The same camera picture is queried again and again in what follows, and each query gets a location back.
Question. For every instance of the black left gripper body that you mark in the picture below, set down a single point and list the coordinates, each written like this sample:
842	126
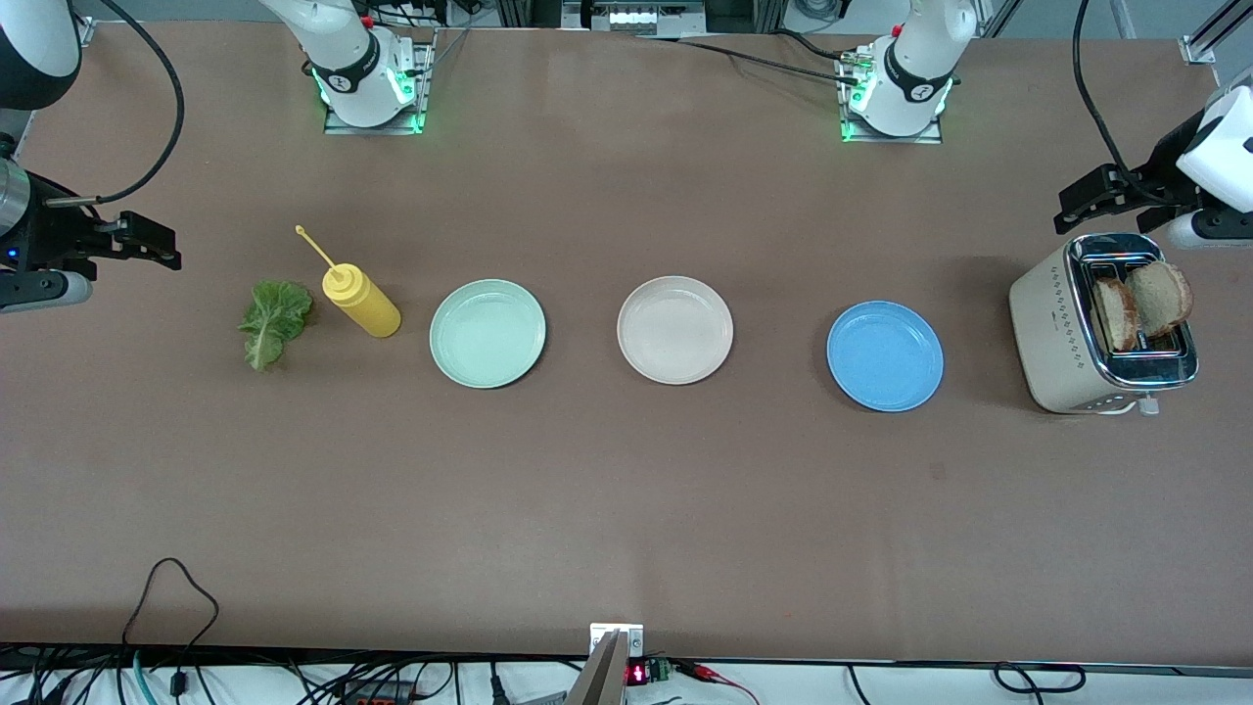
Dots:
1161	168

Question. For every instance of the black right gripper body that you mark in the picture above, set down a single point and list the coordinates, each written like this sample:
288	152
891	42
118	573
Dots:
51	235

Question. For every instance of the toasted bread slice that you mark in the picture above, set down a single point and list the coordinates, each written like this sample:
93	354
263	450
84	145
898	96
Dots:
1163	294
1111	313

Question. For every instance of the green lettuce leaf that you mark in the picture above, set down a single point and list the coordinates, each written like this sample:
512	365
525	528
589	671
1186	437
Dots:
269	318

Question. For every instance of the yellow squeeze bottle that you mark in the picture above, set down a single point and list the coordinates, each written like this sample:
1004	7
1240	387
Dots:
367	305

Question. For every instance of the blue plate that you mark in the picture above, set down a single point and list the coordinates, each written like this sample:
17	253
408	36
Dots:
884	354

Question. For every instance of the mint green plate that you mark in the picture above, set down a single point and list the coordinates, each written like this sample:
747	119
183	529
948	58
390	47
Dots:
487	333

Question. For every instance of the beige plate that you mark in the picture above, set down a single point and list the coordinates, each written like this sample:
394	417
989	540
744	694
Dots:
675	328

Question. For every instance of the beige chrome toaster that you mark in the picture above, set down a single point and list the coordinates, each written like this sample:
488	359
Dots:
1052	333

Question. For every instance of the circuit module red display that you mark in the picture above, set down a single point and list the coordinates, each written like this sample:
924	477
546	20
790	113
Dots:
641	674

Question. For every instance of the aluminium frame profile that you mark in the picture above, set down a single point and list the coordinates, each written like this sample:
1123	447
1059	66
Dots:
1199	47

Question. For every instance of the small aluminium corner bracket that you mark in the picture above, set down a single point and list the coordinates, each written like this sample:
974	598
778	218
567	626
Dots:
83	31

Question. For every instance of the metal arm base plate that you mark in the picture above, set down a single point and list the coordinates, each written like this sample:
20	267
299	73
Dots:
891	140
372	130

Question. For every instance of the metal frame with light unit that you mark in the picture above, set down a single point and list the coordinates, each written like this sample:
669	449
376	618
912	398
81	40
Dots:
636	18

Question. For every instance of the silver mounting bracket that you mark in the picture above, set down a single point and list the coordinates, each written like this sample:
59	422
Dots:
599	633

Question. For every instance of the grey metal mount bar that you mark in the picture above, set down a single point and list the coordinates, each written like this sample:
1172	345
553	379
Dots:
599	681

